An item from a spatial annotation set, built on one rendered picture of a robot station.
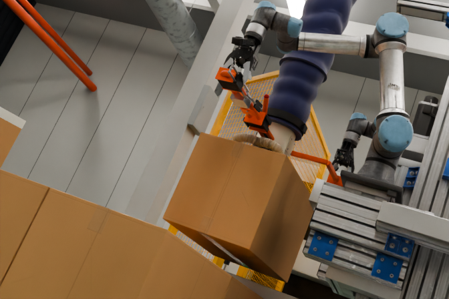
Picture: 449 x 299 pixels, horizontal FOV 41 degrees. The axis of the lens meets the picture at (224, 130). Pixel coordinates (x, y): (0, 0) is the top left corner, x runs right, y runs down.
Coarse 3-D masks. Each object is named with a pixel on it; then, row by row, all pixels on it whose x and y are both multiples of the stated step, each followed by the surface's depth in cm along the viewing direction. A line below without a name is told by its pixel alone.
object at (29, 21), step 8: (8, 0) 1109; (24, 0) 1188; (16, 8) 1132; (32, 8) 1214; (24, 16) 1156; (32, 16) 1233; (40, 16) 1242; (32, 24) 1181; (40, 24) 1257; (48, 24) 1272; (40, 32) 1208; (48, 32) 1284; (48, 40) 1235; (56, 40) 1312; (56, 48) 1264; (64, 48) 1342; (64, 56) 1294; (72, 56) 1374; (72, 64) 1326; (80, 64) 1407; (80, 72) 1360; (88, 72) 1442; (80, 80) 1386; (88, 80) 1395; (88, 88) 1420; (96, 88) 1433
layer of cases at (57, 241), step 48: (0, 192) 173; (48, 192) 168; (0, 240) 166; (48, 240) 162; (96, 240) 158; (144, 240) 154; (0, 288) 160; (48, 288) 156; (96, 288) 152; (144, 288) 149; (192, 288) 176; (240, 288) 215
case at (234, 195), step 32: (192, 160) 248; (224, 160) 243; (256, 160) 238; (288, 160) 237; (192, 192) 241; (224, 192) 237; (256, 192) 232; (288, 192) 246; (192, 224) 235; (224, 224) 231; (256, 224) 226; (288, 224) 256; (224, 256) 276; (256, 256) 233; (288, 256) 266
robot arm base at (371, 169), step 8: (368, 160) 221; (376, 160) 219; (384, 160) 218; (368, 168) 218; (376, 168) 217; (384, 168) 217; (392, 168) 218; (368, 176) 215; (376, 176) 214; (384, 176) 215; (392, 176) 217
